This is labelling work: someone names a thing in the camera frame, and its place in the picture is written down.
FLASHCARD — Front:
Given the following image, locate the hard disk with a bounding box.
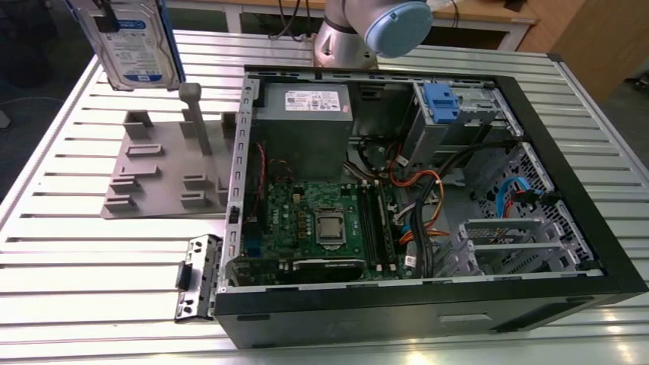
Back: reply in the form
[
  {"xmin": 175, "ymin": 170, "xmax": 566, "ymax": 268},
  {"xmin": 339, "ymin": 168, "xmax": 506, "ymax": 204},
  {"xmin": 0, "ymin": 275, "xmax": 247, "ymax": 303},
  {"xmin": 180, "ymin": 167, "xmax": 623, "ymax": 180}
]
[{"xmin": 75, "ymin": 0, "xmax": 187, "ymax": 92}]

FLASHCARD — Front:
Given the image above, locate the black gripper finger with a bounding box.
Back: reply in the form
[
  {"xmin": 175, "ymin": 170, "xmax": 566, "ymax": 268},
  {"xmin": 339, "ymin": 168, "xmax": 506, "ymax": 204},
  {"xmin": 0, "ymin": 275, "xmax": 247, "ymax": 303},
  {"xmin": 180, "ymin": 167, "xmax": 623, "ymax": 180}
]
[{"xmin": 96, "ymin": 0, "xmax": 120, "ymax": 34}]

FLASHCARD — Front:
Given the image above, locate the blue drive bay latch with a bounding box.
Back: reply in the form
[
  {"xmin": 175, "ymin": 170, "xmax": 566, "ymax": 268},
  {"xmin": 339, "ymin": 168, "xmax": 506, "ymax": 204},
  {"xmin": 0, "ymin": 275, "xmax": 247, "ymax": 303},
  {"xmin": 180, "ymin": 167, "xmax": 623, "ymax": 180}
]
[{"xmin": 424, "ymin": 83, "xmax": 463, "ymax": 125}]

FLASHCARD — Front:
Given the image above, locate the green motherboard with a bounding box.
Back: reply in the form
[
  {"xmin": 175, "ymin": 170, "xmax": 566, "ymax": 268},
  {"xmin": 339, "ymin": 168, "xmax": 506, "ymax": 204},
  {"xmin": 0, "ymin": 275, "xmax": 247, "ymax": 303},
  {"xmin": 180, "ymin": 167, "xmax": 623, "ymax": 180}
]
[{"xmin": 242, "ymin": 181, "xmax": 407, "ymax": 282}]

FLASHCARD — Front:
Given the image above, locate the blue data wire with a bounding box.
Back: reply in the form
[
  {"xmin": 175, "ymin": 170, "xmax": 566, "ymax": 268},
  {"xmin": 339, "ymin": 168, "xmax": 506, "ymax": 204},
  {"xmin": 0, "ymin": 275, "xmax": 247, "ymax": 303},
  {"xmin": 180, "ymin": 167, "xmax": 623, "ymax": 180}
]
[{"xmin": 495, "ymin": 178, "xmax": 532, "ymax": 221}]

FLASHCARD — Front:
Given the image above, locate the wooden cabinet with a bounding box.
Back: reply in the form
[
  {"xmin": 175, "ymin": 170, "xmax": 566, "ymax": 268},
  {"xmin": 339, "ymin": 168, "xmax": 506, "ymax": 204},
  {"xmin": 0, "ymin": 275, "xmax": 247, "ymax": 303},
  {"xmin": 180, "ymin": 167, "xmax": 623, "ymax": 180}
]
[{"xmin": 550, "ymin": 0, "xmax": 649, "ymax": 103}]

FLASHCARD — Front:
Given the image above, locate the power wire black connector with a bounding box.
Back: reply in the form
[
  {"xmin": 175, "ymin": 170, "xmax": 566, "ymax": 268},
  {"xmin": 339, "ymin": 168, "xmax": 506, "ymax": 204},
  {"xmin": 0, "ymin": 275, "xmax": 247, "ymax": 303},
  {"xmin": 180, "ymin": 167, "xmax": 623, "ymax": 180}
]
[{"xmin": 510, "ymin": 188, "xmax": 563, "ymax": 208}]

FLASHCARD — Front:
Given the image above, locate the grey parts rack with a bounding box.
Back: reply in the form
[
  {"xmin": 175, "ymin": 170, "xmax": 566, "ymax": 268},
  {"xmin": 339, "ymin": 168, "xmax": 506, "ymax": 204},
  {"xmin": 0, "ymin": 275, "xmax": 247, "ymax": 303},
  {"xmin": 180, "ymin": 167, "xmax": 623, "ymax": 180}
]
[{"xmin": 99, "ymin": 81, "xmax": 240, "ymax": 221}]

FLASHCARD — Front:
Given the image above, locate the black PC case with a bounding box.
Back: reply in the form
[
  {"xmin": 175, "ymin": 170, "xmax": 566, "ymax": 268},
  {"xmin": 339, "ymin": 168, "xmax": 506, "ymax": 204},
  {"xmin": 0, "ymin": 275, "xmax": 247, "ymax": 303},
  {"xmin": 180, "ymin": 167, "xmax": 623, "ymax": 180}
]
[{"xmin": 212, "ymin": 64, "xmax": 649, "ymax": 350}]

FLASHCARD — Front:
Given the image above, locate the silver drive cage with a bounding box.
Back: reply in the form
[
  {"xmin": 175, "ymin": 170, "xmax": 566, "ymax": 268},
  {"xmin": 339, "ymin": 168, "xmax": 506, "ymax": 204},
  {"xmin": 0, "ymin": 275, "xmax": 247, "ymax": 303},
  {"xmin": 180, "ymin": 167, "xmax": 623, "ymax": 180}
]
[{"xmin": 403, "ymin": 80, "xmax": 524, "ymax": 174}]

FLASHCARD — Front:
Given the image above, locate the power supply wire bundle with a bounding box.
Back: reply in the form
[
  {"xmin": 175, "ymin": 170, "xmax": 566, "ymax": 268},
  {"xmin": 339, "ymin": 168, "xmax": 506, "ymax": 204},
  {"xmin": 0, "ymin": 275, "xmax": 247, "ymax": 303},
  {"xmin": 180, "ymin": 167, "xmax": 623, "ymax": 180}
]
[{"xmin": 343, "ymin": 135, "xmax": 407, "ymax": 183}]

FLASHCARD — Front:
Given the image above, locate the grey power supply unit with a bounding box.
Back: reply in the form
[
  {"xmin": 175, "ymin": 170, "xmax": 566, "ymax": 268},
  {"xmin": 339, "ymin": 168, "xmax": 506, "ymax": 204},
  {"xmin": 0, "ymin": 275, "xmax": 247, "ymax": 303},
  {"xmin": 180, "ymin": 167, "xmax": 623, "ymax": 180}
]
[{"xmin": 252, "ymin": 81, "xmax": 355, "ymax": 183}]

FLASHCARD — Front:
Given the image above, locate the thick black cable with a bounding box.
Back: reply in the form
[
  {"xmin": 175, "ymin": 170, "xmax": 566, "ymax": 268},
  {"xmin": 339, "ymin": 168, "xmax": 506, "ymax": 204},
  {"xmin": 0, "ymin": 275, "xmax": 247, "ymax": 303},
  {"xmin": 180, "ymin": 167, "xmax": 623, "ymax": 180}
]
[{"xmin": 410, "ymin": 139, "xmax": 524, "ymax": 278}]

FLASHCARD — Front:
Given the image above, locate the wooden desk white frame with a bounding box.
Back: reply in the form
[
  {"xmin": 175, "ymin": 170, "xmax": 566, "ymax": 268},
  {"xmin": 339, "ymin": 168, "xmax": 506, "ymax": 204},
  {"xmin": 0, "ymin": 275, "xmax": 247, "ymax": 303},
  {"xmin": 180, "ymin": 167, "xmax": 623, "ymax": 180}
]
[{"xmin": 223, "ymin": 0, "xmax": 542, "ymax": 52}]

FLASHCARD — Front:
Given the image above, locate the black graphics card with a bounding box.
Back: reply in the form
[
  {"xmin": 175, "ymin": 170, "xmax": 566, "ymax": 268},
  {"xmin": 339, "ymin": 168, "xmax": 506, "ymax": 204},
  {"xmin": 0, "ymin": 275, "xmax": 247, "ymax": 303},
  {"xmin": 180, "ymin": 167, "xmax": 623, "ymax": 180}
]
[{"xmin": 231, "ymin": 257, "xmax": 367, "ymax": 286}]

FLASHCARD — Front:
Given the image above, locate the silver CPU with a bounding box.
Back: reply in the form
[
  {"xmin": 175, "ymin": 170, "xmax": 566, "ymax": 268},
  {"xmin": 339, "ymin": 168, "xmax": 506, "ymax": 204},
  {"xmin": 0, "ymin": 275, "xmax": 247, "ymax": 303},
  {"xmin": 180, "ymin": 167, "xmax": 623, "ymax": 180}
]
[{"xmin": 316, "ymin": 216, "xmax": 348, "ymax": 244}]

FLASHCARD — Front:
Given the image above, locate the red black twisted wire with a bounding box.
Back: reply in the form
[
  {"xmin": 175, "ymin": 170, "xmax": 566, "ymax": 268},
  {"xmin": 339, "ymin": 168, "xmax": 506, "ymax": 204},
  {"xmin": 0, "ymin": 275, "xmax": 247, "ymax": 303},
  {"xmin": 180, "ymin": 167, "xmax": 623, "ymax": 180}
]
[{"xmin": 252, "ymin": 141, "xmax": 270, "ymax": 222}]

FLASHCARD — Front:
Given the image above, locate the black expansion slot bracket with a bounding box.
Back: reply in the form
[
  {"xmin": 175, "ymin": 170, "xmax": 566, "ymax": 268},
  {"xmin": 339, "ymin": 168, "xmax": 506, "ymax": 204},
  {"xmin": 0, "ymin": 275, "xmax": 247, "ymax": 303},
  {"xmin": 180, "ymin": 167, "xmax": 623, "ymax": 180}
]
[{"xmin": 174, "ymin": 233, "xmax": 224, "ymax": 324}]

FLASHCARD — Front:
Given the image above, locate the black RAM slot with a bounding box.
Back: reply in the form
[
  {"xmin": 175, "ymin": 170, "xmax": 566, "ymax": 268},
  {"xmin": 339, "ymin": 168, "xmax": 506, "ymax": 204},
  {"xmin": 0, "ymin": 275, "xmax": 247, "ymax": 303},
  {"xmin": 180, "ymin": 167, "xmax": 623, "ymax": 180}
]
[
  {"xmin": 374, "ymin": 180, "xmax": 398, "ymax": 267},
  {"xmin": 358, "ymin": 182, "xmax": 380, "ymax": 267}
]

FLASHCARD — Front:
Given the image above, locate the CPU socket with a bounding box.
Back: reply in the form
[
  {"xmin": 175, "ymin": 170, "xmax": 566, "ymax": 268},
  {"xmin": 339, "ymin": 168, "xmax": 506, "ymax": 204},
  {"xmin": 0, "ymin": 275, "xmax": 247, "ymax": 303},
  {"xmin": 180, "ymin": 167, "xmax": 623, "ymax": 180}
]
[{"xmin": 311, "ymin": 207, "xmax": 355, "ymax": 251}]

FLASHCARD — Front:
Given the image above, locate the orange wire bundle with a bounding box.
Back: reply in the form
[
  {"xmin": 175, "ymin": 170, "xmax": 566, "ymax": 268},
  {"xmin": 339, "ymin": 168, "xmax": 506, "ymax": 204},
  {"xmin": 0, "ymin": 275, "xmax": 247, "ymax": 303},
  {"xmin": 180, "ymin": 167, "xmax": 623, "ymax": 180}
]
[{"xmin": 390, "ymin": 170, "xmax": 452, "ymax": 250}]

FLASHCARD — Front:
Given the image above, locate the silver disk bay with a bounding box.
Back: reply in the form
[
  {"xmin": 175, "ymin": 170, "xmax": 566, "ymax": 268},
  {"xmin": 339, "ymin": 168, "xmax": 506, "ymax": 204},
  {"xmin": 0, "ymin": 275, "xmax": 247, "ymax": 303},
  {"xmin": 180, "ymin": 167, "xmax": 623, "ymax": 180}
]
[{"xmin": 456, "ymin": 218, "xmax": 605, "ymax": 277}]

